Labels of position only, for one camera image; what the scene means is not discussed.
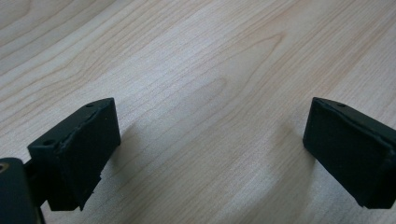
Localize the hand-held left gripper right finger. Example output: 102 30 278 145
303 96 396 210

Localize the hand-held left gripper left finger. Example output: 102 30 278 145
27 97 121 212

